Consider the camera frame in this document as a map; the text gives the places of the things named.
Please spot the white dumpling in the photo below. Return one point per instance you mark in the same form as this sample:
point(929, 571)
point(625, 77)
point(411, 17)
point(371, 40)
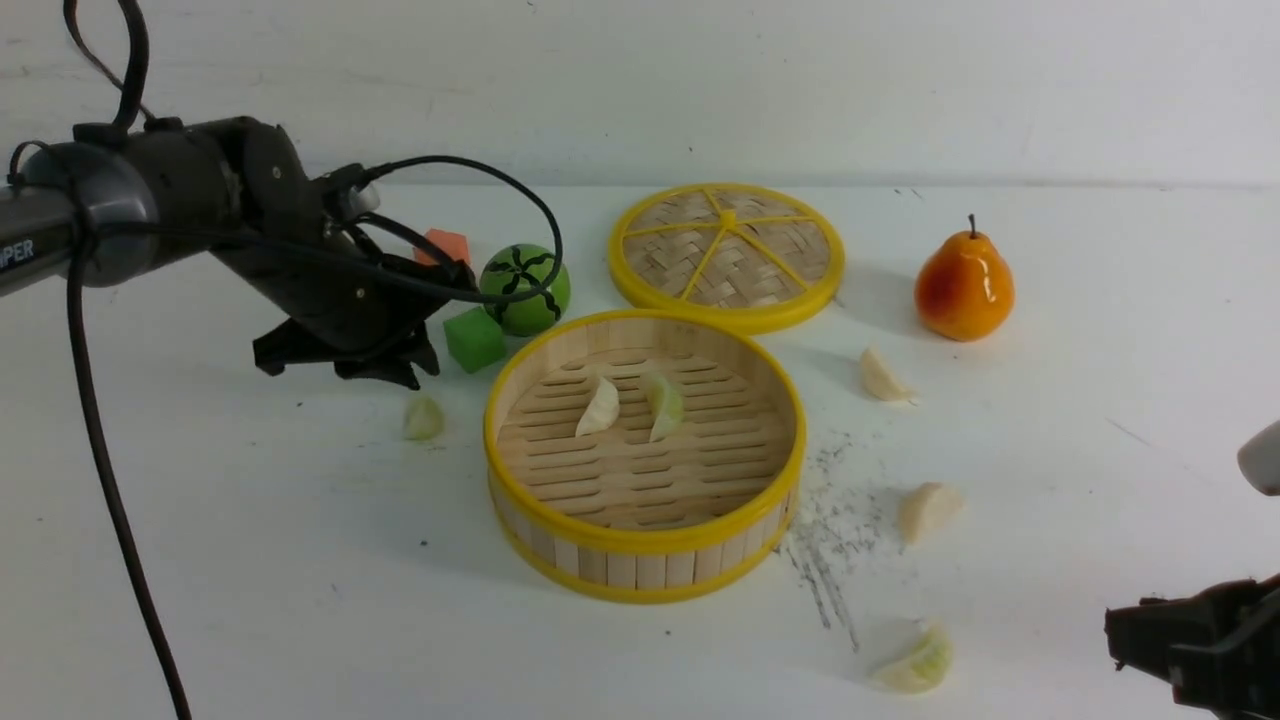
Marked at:
point(602, 411)
point(878, 380)

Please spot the bamboo steamer lid yellow rim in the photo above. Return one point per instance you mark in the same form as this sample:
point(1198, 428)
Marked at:
point(746, 257)

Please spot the pale green dumpling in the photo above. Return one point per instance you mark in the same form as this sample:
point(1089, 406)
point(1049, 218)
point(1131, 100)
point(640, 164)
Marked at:
point(423, 419)

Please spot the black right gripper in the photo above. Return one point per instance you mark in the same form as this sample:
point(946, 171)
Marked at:
point(1218, 649)

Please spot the cream dumpling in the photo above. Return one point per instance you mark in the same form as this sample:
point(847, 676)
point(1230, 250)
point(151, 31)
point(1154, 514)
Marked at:
point(928, 508)

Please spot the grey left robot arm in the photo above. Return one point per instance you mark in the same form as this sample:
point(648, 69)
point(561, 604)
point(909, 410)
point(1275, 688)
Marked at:
point(235, 188)

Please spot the green cube block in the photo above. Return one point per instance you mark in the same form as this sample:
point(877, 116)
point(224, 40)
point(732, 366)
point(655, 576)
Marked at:
point(474, 340)

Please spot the pale yellow-green dumpling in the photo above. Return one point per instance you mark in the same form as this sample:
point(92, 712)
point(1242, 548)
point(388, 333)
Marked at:
point(666, 404)

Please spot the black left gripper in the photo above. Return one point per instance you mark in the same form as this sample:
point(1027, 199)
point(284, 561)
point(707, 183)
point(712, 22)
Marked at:
point(342, 310)

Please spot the bamboo steamer tray yellow rims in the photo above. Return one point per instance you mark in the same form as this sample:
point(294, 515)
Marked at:
point(621, 519)

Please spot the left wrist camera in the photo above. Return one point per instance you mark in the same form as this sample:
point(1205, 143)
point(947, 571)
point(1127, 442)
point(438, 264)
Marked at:
point(346, 193)

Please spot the green-tinted dumpling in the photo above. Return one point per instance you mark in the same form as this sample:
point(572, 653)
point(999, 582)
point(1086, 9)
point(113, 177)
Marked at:
point(922, 667)

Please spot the green toy watermelon ball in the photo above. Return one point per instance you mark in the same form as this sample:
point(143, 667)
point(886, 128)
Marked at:
point(532, 301)

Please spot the orange cube block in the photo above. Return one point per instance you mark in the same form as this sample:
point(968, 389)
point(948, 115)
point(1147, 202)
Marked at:
point(454, 245)

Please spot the orange toy pear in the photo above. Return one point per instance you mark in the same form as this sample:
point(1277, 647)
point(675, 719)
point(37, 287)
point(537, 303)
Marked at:
point(965, 290)

